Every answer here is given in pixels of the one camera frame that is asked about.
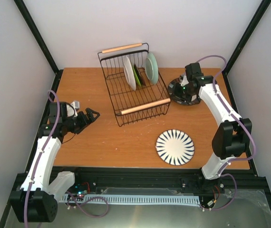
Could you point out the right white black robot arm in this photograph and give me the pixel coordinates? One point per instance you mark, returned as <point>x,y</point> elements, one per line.
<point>233,136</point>

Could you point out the black wire dish rack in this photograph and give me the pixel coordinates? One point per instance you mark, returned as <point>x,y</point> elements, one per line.
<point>132,106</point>

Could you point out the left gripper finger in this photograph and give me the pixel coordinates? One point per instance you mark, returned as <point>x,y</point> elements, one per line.
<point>91,115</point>
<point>88,126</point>

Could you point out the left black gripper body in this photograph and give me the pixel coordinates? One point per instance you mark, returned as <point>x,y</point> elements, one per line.
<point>72,126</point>

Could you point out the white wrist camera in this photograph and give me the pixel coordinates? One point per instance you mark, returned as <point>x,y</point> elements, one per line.
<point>183,80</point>
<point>73,108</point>

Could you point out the right black frame post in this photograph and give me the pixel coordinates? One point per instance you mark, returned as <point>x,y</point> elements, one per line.
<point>263,6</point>

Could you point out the red and teal flower plate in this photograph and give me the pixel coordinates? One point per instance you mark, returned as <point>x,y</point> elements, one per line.
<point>128,71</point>

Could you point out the green striped rim plate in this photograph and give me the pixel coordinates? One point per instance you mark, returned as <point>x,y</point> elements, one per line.
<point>175,147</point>

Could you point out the plain lime green plate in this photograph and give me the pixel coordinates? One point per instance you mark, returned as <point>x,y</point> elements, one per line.
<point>136,75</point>

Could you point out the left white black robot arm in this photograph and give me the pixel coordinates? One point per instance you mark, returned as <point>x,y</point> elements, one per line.
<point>38,197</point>

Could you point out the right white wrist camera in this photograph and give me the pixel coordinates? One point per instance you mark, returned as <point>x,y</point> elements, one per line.
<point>183,80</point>

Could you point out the left black frame post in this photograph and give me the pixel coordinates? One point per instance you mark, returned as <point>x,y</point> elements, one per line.
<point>36,34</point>

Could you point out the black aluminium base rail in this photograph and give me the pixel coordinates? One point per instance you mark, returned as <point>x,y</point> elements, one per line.
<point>183,180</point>

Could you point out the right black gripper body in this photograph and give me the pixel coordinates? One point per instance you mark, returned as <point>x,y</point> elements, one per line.
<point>183,94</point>

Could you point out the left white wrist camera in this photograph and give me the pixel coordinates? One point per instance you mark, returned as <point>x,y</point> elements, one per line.
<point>73,108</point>

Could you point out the black rimmed beige plate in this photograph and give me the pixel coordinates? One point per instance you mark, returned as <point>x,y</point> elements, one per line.
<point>171,87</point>

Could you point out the mint green flower plate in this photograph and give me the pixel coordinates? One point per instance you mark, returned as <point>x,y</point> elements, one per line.
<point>151,68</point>

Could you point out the light blue slotted cable duct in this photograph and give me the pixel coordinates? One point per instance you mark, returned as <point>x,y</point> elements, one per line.
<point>136,200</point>

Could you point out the dark red flower plate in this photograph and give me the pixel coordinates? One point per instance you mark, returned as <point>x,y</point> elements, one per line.
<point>141,79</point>

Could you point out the black frame post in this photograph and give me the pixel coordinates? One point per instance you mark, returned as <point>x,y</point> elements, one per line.
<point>36,34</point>
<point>263,6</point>

